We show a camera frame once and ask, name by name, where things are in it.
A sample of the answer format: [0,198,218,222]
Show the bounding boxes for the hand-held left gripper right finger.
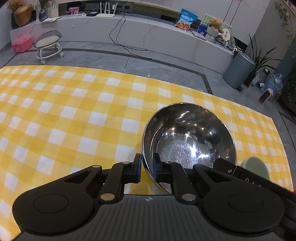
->
[153,152,234,205]

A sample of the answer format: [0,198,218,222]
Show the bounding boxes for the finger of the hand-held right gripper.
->
[212,158,240,177]

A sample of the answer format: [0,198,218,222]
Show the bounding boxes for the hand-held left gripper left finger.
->
[57,153,142,205]

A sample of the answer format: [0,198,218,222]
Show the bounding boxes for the stainless steel bowl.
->
[141,103,237,195]

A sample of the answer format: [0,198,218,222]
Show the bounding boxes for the green ceramic bowl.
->
[240,156,270,181]

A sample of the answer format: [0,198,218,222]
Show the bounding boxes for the small beige heater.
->
[259,89,275,104]

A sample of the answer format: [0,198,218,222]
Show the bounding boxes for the yellow checked tablecloth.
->
[0,65,290,241]

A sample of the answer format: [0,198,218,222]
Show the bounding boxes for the green bushy plants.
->
[277,76,296,112]

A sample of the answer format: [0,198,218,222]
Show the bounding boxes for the grey trash bin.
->
[223,51,256,91]

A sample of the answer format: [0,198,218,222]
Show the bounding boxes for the blue water jug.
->
[264,74,283,100]

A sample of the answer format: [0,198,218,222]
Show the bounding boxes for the tall potted plant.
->
[244,34,282,88]

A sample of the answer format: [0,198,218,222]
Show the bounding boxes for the white round hand fan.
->
[221,28,231,43]

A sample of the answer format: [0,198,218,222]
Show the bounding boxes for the marble television cabinet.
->
[9,0,235,62]

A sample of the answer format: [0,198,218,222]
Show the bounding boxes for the green picture board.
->
[201,14,233,36]

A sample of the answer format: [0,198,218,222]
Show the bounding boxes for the brown teddy bear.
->
[209,19,221,31]

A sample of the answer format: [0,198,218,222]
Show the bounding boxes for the blue snack bag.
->
[175,9,199,31]

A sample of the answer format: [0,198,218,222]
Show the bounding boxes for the white rolling stool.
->
[35,30,65,65]

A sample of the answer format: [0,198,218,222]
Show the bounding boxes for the white router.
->
[95,2,118,18]

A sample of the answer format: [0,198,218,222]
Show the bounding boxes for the hanging vine plant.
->
[275,1,296,40]

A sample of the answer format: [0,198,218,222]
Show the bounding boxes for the pink storage box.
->
[11,34,33,53]

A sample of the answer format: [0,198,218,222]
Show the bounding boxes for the green leafy plant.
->
[38,0,57,10]

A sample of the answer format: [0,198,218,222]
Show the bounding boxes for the golden vase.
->
[14,4,33,27]

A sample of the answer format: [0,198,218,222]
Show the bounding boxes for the dried flowers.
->
[7,0,25,10]

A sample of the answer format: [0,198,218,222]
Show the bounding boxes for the black cable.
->
[109,9,148,51]

